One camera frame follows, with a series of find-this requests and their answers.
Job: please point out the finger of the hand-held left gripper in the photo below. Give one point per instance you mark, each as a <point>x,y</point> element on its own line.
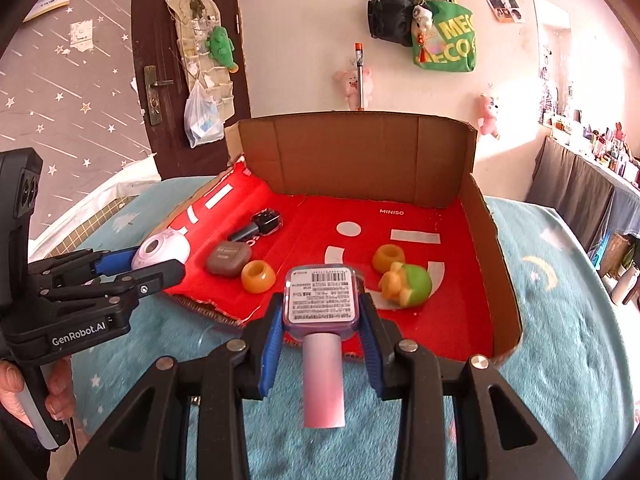
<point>160,272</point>
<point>112,262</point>

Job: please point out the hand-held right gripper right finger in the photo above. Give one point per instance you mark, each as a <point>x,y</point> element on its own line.
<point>372,355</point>

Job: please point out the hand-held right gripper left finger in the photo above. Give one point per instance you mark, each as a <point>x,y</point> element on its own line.
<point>270,355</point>

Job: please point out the white round device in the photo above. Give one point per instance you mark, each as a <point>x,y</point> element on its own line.
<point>157,250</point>

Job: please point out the pink handheld device purple head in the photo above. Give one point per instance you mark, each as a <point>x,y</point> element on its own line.
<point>322,385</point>

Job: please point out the grey earbuds case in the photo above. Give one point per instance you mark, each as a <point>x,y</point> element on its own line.
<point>227,259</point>

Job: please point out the green capped toy figure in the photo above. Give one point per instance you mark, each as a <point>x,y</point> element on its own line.
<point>407,285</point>

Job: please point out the red cardboard box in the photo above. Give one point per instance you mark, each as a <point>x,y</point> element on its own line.
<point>310,220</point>

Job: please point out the person's left hand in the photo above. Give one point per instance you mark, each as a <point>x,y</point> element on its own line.
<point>60,392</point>

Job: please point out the white grid bed sheet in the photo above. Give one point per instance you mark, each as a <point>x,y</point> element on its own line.
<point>100,195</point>

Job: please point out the orange rubber cup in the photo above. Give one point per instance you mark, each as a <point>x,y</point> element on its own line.
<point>387,260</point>

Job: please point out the white plastic bag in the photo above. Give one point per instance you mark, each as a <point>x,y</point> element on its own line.
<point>202,120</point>

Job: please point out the teal printed blanket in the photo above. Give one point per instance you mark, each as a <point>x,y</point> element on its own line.
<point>550,310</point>

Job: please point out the torn white paper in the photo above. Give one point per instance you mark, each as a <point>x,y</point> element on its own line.
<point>81,37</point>

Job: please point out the green plush toy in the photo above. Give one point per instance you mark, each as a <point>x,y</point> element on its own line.
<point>222,47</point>

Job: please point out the brown wooden door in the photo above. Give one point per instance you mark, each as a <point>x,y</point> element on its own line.
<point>150,25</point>

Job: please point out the beige hanging organiser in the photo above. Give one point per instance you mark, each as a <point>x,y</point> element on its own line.
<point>200,15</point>

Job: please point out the dark cloth cover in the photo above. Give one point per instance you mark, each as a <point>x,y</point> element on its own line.
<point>575,190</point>

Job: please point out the pink pig plush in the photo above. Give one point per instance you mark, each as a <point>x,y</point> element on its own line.
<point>347,82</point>

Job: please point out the orange capped stick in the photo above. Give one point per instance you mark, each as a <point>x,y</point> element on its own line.
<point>359,70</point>

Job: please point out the row of shelf clutter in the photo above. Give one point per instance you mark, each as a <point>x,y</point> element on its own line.
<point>610,150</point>

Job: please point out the green tote bag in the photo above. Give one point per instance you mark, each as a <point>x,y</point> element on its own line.
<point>450,45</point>

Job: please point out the black backpack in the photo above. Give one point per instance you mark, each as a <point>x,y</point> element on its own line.
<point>390,10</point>

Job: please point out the pink plush wall toy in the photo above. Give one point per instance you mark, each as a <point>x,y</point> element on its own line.
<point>487,115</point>

